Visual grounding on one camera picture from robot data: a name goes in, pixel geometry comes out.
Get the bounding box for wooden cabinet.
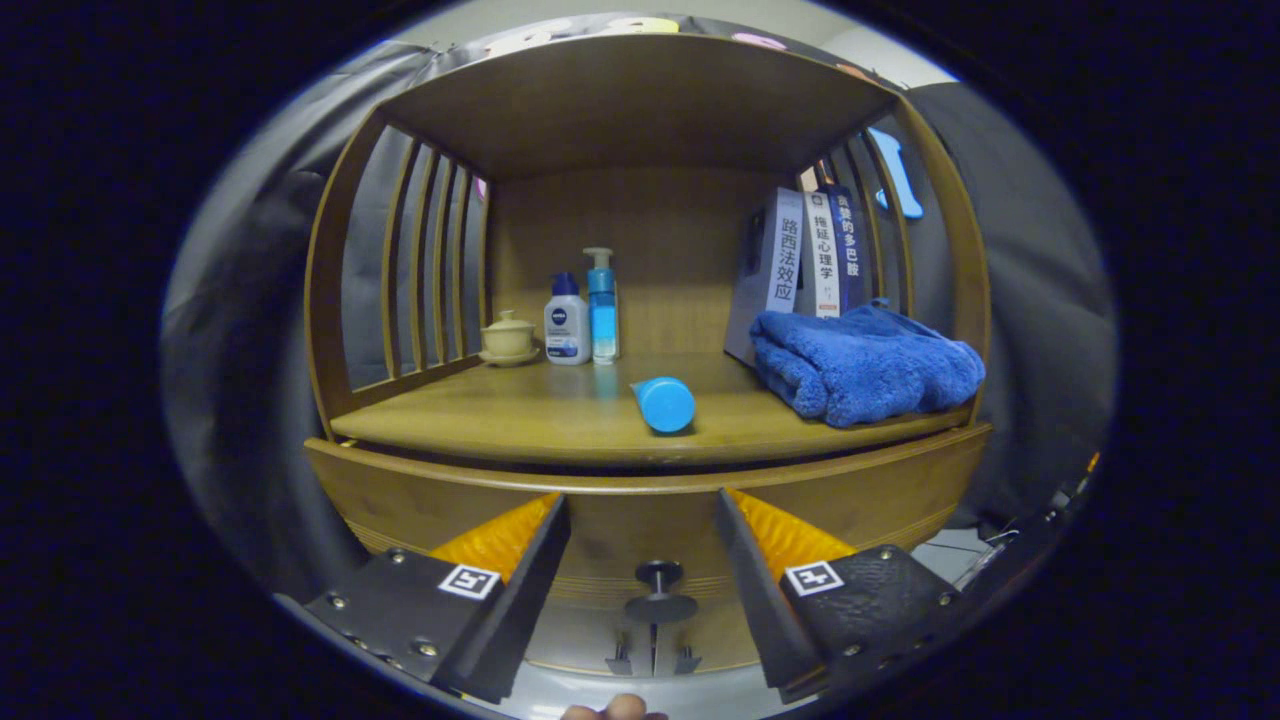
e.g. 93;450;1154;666
303;32;994;676

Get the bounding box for black device with orange tip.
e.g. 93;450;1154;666
975;450;1103;581

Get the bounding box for white lotion bottle blue cap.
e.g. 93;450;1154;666
544;272;593;366

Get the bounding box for blue towel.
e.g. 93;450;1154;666
749;300;987;429

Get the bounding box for dark blue book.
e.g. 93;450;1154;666
826;184;871;313

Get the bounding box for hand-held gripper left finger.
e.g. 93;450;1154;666
303;492;572;705

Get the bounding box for beige lidded teacup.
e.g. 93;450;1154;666
478;309;542;368

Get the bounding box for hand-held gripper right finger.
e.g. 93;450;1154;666
713;487;966;704

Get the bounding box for wooden cabinet door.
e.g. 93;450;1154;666
522;598;656;676
655;598;766;673

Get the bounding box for grey book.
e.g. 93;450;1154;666
724;187;805;366

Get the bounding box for wooden drawer with black knob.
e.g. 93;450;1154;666
303;422;994;623

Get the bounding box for blue pump bottle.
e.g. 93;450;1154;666
583;247;621;365

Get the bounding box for white spine book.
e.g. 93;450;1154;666
802;190;841;319

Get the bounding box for blue and white tube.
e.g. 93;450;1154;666
630;376;697;434

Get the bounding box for wooden countertop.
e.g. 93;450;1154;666
330;350;976;469

